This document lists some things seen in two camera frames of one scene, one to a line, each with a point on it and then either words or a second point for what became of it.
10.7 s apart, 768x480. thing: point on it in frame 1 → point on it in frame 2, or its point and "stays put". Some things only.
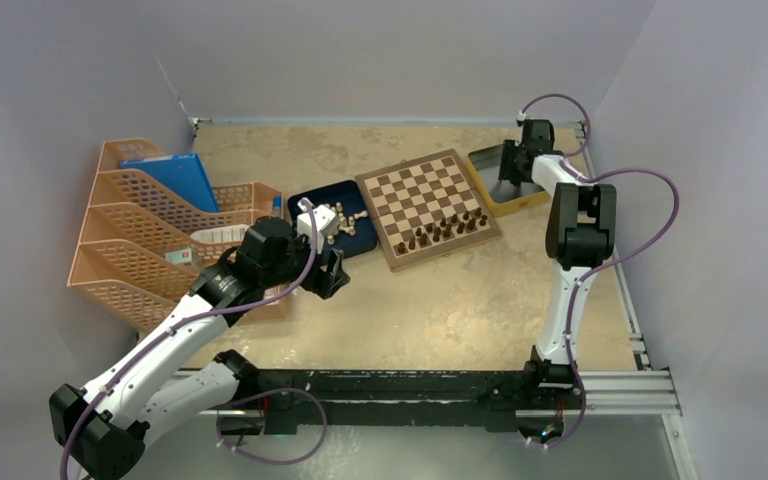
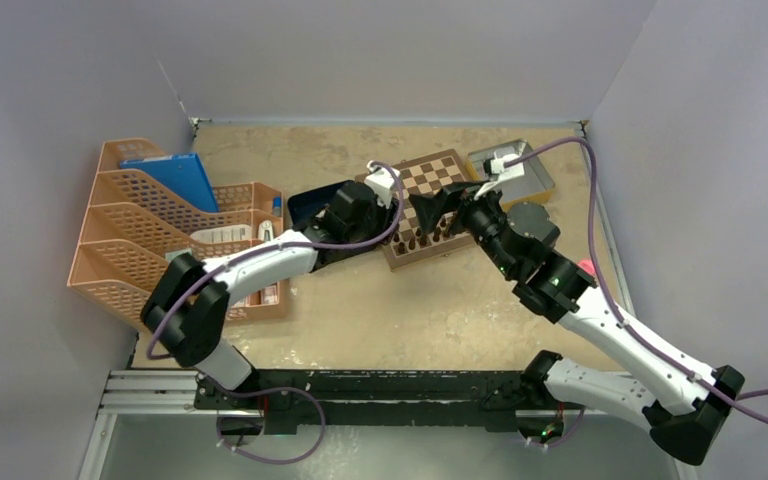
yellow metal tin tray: (501, 198) stays put
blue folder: (182, 175) stays put
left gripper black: (324, 281) → (386, 217)
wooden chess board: (425, 208) stays put
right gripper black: (510, 148) → (448, 200)
